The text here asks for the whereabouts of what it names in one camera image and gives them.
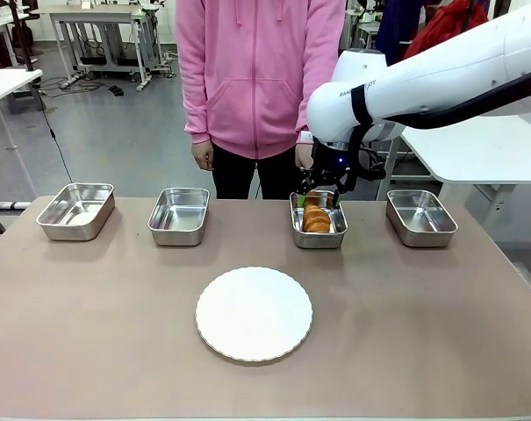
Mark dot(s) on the large white side table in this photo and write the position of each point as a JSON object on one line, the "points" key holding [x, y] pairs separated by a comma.
{"points": [[475, 153]]}

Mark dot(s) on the black stand pole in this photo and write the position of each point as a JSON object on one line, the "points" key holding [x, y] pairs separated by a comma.
{"points": [[23, 39]]}

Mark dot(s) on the grey metal workbench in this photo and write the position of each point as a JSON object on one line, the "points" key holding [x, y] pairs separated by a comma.
{"points": [[98, 19]]}

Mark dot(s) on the person's left forearm pink sleeve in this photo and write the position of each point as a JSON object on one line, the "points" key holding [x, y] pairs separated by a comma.
{"points": [[306, 114]]}

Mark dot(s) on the small white side table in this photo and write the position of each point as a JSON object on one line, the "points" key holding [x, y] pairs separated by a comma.
{"points": [[4, 83]]}

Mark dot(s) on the person's right hand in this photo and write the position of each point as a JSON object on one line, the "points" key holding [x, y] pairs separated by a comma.
{"points": [[203, 155]]}

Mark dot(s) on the large steel tray container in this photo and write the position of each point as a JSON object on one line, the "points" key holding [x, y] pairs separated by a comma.
{"points": [[78, 228]]}

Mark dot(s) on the white scalloped plate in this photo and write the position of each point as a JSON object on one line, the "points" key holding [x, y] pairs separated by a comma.
{"points": [[254, 313]]}

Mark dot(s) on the person's right forearm pink sleeve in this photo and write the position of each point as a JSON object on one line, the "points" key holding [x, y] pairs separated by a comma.
{"points": [[197, 105]]}

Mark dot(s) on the person in pink hoodie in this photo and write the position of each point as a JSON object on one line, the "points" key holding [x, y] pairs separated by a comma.
{"points": [[252, 66]]}

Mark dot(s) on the person's left hand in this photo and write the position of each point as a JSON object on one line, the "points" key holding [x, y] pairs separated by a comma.
{"points": [[303, 155]]}

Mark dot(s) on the dark blue garment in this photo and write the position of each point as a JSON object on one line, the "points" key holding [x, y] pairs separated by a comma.
{"points": [[392, 30]]}

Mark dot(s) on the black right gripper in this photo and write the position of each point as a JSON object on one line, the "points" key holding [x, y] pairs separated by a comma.
{"points": [[331, 162]]}

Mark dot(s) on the grey power strip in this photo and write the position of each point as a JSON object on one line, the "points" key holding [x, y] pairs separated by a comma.
{"points": [[12, 204]]}

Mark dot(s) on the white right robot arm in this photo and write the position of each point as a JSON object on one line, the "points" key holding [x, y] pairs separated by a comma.
{"points": [[423, 87]]}

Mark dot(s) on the golden brown croissant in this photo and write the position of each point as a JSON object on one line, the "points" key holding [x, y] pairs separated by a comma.
{"points": [[315, 219]]}

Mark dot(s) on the red jacket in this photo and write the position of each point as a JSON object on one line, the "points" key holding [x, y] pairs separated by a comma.
{"points": [[440, 26]]}

